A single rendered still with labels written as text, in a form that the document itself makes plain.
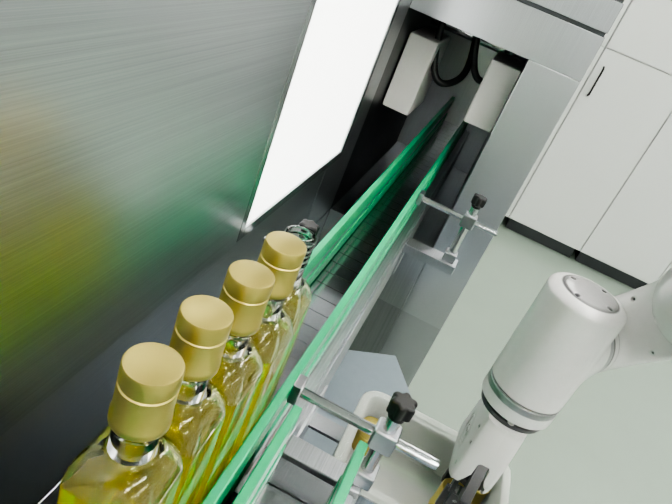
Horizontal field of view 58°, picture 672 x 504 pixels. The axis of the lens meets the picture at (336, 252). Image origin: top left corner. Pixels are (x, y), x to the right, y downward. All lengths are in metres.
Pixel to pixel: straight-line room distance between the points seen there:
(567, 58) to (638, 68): 2.81
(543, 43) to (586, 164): 2.94
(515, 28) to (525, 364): 0.82
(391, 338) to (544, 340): 1.00
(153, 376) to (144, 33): 0.22
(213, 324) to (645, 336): 0.48
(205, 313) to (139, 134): 0.15
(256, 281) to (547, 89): 1.00
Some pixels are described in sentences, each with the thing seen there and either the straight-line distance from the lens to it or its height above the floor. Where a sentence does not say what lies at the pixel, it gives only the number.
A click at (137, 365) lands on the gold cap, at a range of 0.34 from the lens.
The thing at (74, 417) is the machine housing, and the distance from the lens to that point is 0.73.
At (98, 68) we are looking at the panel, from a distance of 0.40.
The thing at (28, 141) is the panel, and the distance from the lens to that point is 0.38.
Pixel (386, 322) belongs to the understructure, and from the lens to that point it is 1.59.
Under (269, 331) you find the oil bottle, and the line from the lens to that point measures 0.50.
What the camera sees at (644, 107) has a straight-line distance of 4.18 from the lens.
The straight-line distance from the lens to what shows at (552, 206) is 4.31.
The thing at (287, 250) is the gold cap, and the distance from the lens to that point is 0.47.
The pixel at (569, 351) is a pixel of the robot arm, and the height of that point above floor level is 1.28.
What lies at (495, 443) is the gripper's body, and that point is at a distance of 0.71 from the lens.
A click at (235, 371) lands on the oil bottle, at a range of 0.46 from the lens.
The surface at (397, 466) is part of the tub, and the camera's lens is 0.91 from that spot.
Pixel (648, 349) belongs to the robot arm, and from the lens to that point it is 0.72.
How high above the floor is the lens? 1.57
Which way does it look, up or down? 30 degrees down
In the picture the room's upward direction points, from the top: 22 degrees clockwise
